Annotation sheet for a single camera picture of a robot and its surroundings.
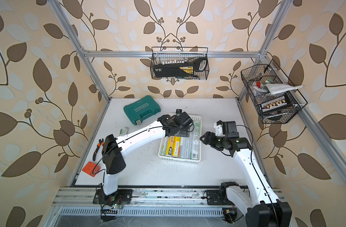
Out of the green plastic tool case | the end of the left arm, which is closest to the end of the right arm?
the end of the left arm

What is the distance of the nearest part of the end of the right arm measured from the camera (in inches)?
21.0

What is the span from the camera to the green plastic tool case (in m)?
1.06

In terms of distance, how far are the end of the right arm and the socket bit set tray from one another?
0.81ft
